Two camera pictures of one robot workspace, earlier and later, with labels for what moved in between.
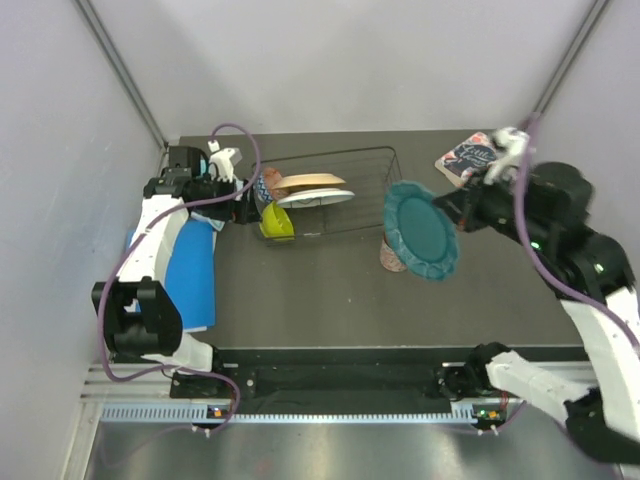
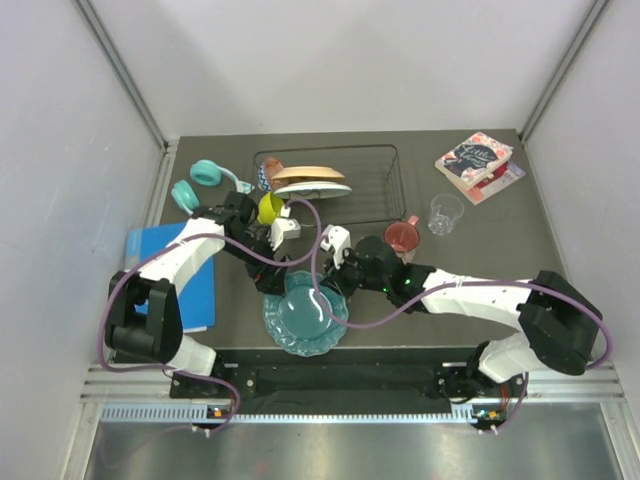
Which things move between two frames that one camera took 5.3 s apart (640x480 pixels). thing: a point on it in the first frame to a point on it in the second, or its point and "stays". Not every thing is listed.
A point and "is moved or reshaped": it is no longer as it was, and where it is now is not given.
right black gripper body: x=493 y=206 to x=349 y=277
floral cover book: x=473 y=152 stays
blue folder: x=190 y=274 stays
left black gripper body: x=210 y=188 to x=260 y=268
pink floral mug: x=389 y=258 is moved or reshaped
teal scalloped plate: x=420 y=234 to x=297 y=320
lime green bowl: x=275 y=223 is moved or reshaped
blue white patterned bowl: x=263 y=190 is moved or reshaped
